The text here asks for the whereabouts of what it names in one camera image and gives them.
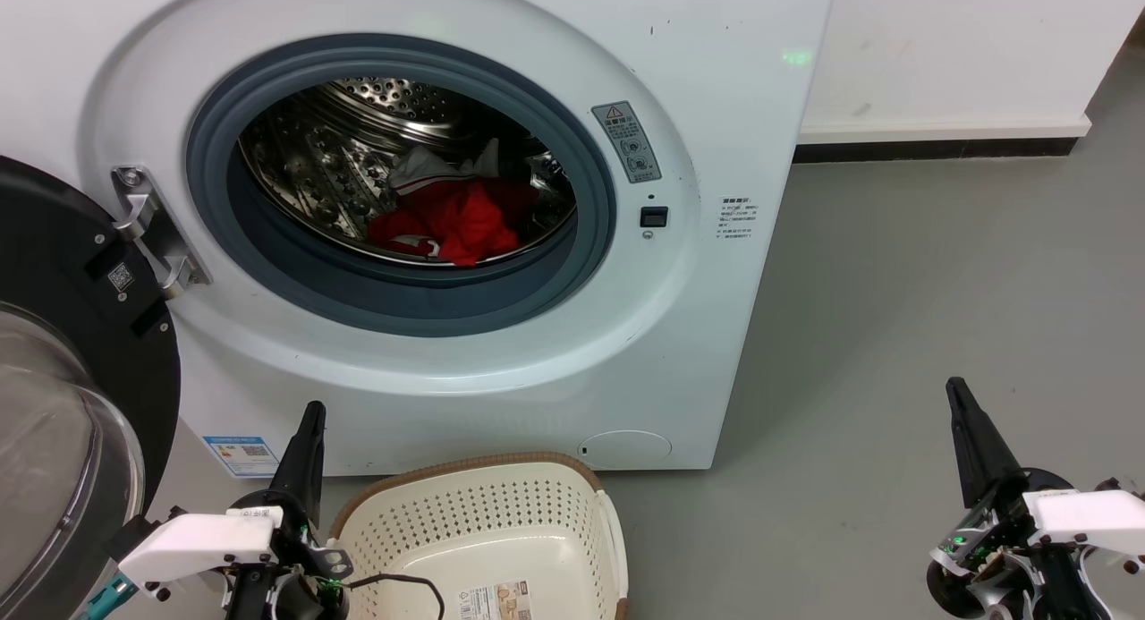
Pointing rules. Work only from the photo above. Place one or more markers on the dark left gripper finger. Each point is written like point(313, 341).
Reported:
point(311, 486)
point(291, 477)

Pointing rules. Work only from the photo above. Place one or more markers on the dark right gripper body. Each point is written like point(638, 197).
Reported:
point(1002, 530)

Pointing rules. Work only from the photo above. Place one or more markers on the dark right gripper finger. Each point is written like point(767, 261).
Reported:
point(966, 459)
point(995, 454)

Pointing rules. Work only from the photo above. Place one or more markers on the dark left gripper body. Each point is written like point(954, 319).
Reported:
point(295, 593)

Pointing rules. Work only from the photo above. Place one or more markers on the red and white garment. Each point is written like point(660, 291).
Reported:
point(465, 217)

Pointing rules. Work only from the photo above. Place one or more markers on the cream perforated laundry basket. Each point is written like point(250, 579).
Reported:
point(483, 522)

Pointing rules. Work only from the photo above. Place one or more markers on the printed paper label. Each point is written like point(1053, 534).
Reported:
point(496, 602)

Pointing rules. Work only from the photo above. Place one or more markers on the stainless steel washing machine drum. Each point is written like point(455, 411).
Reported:
point(313, 164)

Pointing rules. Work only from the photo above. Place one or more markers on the washing machine door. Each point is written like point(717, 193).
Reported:
point(54, 244)

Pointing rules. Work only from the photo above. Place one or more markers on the blue energy label sticker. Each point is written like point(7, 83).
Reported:
point(241, 456)

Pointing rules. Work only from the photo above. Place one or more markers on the grey rubber door gasket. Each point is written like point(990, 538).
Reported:
point(394, 298)

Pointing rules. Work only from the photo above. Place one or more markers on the white front-load washing machine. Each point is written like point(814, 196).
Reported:
point(501, 378)

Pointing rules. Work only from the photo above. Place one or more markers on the white QR code sticker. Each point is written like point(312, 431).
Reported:
point(121, 276)

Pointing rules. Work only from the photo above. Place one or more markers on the silver metal door hinge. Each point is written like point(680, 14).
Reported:
point(152, 226)

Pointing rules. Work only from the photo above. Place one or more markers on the round white filter cover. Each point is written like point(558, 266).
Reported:
point(624, 450)

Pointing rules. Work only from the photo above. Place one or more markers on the small printed text label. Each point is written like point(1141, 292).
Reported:
point(738, 217)

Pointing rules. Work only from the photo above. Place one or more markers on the black door latch socket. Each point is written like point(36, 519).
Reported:
point(654, 216)

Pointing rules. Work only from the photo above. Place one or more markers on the grey warning sticker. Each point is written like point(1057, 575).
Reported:
point(626, 141)

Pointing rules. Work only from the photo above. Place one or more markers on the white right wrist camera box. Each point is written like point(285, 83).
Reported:
point(1087, 517)

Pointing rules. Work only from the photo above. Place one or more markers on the black wall baseboard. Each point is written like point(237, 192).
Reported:
point(930, 149)

